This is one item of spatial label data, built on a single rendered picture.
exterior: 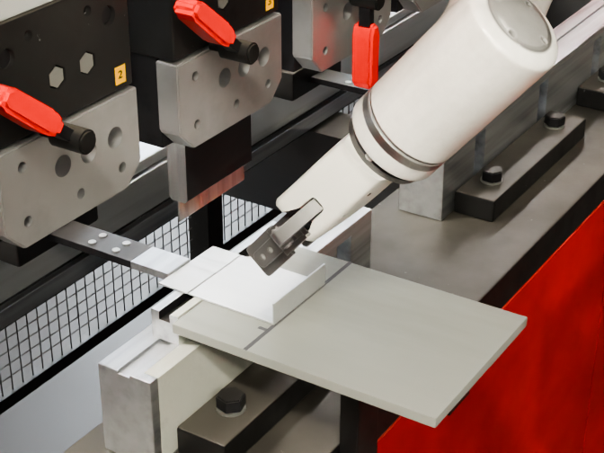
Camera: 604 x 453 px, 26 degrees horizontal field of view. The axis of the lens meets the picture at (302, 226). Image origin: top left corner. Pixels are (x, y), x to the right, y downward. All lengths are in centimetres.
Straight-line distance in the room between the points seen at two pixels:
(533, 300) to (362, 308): 47
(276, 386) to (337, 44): 33
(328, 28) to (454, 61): 28
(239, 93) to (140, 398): 28
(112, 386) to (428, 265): 47
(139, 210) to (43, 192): 59
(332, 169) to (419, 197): 57
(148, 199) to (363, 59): 40
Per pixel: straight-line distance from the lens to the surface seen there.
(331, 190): 105
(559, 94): 190
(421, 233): 158
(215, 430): 120
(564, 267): 171
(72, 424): 275
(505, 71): 96
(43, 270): 142
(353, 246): 141
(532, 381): 172
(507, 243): 157
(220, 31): 101
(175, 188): 115
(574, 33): 198
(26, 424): 277
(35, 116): 86
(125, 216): 150
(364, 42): 123
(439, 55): 97
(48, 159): 94
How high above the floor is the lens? 163
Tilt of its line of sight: 28 degrees down
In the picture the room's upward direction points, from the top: straight up
